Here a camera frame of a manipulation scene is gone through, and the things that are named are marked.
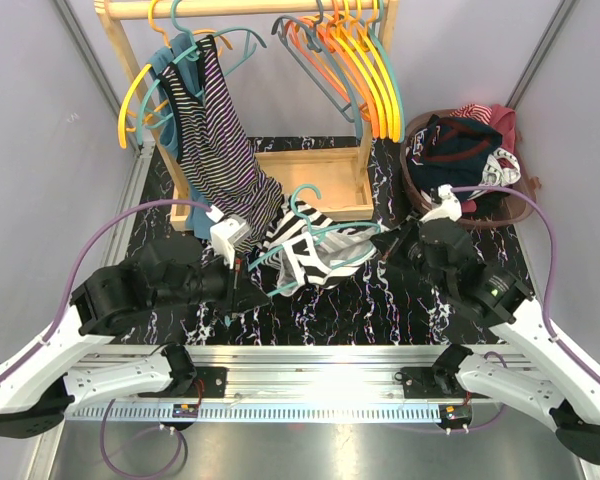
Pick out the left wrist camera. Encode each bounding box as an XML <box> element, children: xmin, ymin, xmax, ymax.
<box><xmin>206</xmin><ymin>206</ymin><xmax>251</xmax><ymax>269</ymax></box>

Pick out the yellow hanger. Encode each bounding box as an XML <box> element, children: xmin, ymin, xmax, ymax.
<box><xmin>117</xmin><ymin>0</ymin><xmax>234</xmax><ymax>150</ymax></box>
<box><xmin>349</xmin><ymin>1</ymin><xmax>400</xmax><ymax>141</ymax></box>
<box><xmin>324</xmin><ymin>1</ymin><xmax>382</xmax><ymax>139</ymax></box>

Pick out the blue tank top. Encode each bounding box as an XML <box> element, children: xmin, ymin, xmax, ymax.
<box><xmin>147</xmin><ymin>32</ymin><xmax>219</xmax><ymax>240</ymax></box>

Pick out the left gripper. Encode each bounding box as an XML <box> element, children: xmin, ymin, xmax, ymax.
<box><xmin>152</xmin><ymin>246</ymin><xmax>270</xmax><ymax>317</ymax></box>

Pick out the red striped garment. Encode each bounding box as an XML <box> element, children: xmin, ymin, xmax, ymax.
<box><xmin>450</xmin><ymin>103</ymin><xmax>517</xmax><ymax>154</ymax></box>

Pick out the thin-striped black tank top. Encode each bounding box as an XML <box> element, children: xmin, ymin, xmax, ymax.
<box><xmin>187</xmin><ymin>40</ymin><xmax>283</xmax><ymax>253</ymax></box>

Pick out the black white wide-striped tank top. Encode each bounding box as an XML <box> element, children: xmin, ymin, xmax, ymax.
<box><xmin>262</xmin><ymin>199</ymin><xmax>381</xmax><ymax>291</ymax></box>

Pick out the black marble mat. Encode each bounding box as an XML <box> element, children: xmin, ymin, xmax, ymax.
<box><xmin>115</xmin><ymin>137</ymin><xmax>533</xmax><ymax>346</ymax></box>

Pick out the orange hanger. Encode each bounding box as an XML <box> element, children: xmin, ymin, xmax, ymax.
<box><xmin>299</xmin><ymin>12</ymin><xmax>371</xmax><ymax>128</ymax></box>

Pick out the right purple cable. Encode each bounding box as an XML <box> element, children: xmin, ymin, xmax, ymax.
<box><xmin>452</xmin><ymin>185</ymin><xmax>600</xmax><ymax>396</ymax></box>

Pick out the navy garment in basket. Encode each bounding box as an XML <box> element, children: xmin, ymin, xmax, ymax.
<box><xmin>406</xmin><ymin>115</ymin><xmax>502</xmax><ymax>193</ymax></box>

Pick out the wooden clothes rack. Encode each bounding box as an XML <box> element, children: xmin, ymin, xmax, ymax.
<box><xmin>93</xmin><ymin>0</ymin><xmax>400</xmax><ymax>233</ymax></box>

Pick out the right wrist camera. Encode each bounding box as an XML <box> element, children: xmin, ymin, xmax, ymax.
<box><xmin>420</xmin><ymin>184</ymin><xmax>462</xmax><ymax>224</ymax></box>

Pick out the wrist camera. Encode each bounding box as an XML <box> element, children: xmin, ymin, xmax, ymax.
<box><xmin>420</xmin><ymin>184</ymin><xmax>462</xmax><ymax>224</ymax></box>
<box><xmin>206</xmin><ymin>206</ymin><xmax>251</xmax><ymax>269</ymax></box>

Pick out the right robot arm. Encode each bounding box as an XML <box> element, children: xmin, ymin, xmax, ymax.
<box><xmin>372</xmin><ymin>219</ymin><xmax>600</xmax><ymax>465</ymax></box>

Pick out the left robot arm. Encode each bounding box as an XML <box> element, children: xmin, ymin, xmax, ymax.
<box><xmin>0</xmin><ymin>237</ymin><xmax>270</xmax><ymax>439</ymax></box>

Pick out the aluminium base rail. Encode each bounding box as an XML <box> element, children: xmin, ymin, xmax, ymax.
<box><xmin>27</xmin><ymin>144</ymin><xmax>586</xmax><ymax>480</ymax></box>

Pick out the yellow hanger on left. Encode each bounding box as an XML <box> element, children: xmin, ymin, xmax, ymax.
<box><xmin>117</xmin><ymin>0</ymin><xmax>234</xmax><ymax>150</ymax></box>

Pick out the grey-blue hanger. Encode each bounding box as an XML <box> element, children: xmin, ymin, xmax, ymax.
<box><xmin>271</xmin><ymin>1</ymin><xmax>364</xmax><ymax>141</ymax></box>

